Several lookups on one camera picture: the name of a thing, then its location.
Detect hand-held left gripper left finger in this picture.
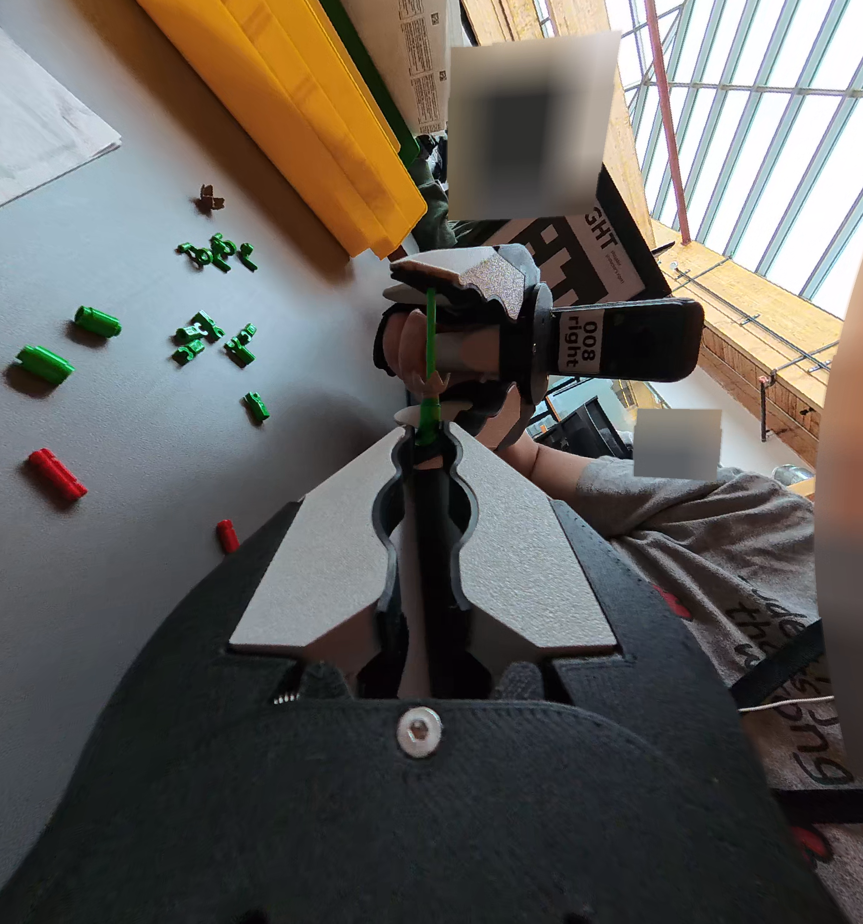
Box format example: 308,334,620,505
229,426,415,697

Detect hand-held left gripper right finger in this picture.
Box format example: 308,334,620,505
435,422,618,697

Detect thin green lego rod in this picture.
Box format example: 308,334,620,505
424,287,441,427

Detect person's right forearm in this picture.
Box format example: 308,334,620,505
500,436,584,499

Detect scattered green lego clips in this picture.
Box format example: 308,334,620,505
177,231,272,425

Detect green round lego brick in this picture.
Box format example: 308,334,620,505
73,305,123,339
16,345,76,385

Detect lego instruction booklet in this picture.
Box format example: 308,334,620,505
0,0,123,221

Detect person's right hand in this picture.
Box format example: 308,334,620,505
390,310,447,394

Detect black framed marker sign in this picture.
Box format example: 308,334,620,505
467,166,672,304

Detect black mesh office chair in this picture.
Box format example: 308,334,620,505
532,393,631,463

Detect person in grey shirt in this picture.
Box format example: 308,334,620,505
572,456,863,924

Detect green plastic bin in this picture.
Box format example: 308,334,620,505
319,0,421,161

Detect yellow plastic bin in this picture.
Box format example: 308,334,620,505
137,0,428,259

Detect black strap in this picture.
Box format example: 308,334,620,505
731,619,863,830

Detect thin white cord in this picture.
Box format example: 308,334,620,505
738,694,834,713

